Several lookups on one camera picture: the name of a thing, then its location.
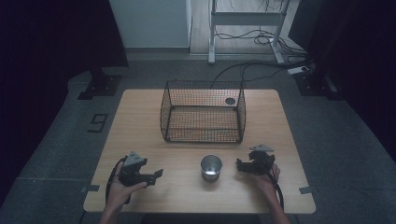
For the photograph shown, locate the long black floor cable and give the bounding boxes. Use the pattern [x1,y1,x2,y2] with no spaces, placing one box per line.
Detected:
[210,60,314,91]

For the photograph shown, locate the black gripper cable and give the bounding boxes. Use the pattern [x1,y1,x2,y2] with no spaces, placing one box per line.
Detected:
[262,162,285,210]
[105,156,131,205]

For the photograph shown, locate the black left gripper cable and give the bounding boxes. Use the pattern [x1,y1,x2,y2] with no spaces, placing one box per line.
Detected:
[105,156,131,205]

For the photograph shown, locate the white power strip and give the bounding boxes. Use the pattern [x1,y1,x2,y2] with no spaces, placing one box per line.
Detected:
[287,65,312,76]

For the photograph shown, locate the person's right hand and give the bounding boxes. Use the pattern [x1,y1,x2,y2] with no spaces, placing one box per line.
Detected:
[252,162,281,200]

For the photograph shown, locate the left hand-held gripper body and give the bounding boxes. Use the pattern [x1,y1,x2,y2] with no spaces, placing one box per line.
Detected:
[119,150,149,188]

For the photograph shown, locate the person's left hand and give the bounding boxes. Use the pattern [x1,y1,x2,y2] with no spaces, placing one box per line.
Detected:
[106,162,148,213]

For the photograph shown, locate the dark curtain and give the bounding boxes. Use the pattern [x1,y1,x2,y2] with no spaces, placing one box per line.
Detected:
[288,0,396,162]
[0,0,130,209]

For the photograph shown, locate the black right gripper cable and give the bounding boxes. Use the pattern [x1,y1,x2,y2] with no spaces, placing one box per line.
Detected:
[262,162,285,210]

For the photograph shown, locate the black stand base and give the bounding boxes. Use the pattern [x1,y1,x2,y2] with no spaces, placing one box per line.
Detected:
[293,68,345,101]
[77,68,123,101]

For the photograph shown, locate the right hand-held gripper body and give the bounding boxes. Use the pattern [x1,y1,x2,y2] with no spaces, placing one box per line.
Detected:
[247,143,276,175]

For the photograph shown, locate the black wire mesh basket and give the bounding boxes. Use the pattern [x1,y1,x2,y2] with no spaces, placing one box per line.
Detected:
[160,79,248,145]

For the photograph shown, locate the shiny metal cup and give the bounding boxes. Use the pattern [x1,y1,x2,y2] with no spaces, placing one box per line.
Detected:
[200,154,224,183]

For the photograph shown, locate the tangled black floor cables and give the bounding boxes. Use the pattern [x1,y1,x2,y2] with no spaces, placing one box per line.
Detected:
[214,28,310,59]

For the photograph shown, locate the white desk frame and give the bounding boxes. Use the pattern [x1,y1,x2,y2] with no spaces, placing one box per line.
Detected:
[207,0,297,65]

